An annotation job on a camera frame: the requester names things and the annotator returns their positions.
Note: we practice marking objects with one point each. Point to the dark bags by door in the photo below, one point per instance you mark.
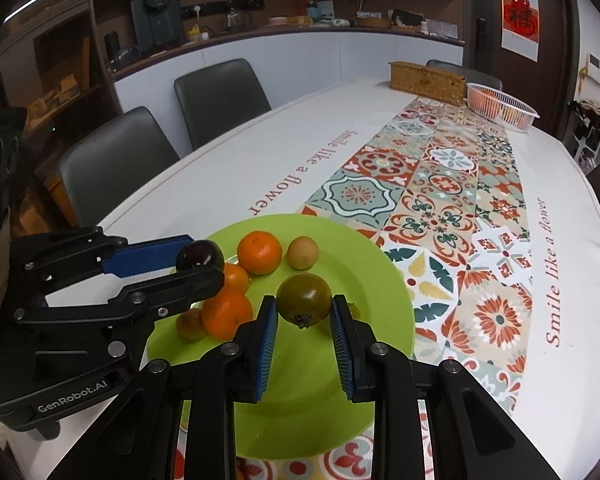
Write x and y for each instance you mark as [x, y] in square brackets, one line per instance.
[590, 130]

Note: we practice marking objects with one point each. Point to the white kitchen counter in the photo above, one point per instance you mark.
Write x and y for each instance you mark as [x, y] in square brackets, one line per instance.
[305, 60]

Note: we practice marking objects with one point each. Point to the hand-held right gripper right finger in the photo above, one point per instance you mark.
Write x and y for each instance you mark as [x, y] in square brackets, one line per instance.
[342, 350]

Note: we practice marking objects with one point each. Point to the white floral patterned tablecloth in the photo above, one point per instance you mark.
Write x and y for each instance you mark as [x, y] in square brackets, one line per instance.
[305, 125]

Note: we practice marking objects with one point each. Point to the red and white wall calendar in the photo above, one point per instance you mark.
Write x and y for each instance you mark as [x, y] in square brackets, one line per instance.
[520, 20]

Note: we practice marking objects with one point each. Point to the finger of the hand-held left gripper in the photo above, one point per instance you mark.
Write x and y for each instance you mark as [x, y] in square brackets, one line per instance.
[180, 290]
[145, 255]

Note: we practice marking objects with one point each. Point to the small orange mandarin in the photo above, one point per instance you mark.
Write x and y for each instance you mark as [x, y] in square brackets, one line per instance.
[236, 277]

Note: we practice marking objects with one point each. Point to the yellow green round fruit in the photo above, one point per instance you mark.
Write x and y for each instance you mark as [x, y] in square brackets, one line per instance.
[354, 310]

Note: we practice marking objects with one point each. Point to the dark purple plum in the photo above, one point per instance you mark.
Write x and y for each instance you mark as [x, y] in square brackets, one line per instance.
[200, 256]

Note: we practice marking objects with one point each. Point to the green brown tomato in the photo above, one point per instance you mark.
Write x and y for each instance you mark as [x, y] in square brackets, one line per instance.
[304, 300]

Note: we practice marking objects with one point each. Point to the white plastic basket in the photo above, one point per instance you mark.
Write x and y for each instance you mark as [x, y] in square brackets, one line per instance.
[525, 115]

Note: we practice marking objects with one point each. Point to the orange fruit in basket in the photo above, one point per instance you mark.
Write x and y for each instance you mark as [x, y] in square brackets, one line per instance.
[485, 99]

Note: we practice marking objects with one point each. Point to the woven wicker box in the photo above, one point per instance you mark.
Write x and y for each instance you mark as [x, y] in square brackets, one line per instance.
[427, 82]

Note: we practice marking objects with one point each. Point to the green plate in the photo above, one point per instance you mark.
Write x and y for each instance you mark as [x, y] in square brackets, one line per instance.
[305, 410]

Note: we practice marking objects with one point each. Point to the white wall control panel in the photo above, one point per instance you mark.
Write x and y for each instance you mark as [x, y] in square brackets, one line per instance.
[595, 67]

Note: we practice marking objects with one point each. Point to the dark water dispenser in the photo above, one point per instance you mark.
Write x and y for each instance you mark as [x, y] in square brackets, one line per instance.
[157, 20]

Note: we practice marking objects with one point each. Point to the white desk lamp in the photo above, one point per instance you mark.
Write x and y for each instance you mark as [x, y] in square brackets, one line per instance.
[364, 2]

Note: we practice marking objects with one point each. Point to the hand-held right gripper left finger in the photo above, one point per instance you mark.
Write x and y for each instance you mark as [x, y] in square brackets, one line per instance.
[266, 350]

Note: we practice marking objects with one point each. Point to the small tan round fruit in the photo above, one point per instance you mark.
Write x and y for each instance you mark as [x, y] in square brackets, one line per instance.
[190, 325]
[301, 253]

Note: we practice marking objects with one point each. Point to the glass kettle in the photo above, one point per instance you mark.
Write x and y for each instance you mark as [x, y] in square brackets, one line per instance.
[234, 19]

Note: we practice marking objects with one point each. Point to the yellow fruit in basket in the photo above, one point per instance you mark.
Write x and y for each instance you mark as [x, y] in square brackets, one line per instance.
[511, 114]

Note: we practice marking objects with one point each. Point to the dark brown door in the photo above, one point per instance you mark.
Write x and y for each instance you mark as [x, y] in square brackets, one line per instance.
[555, 35]

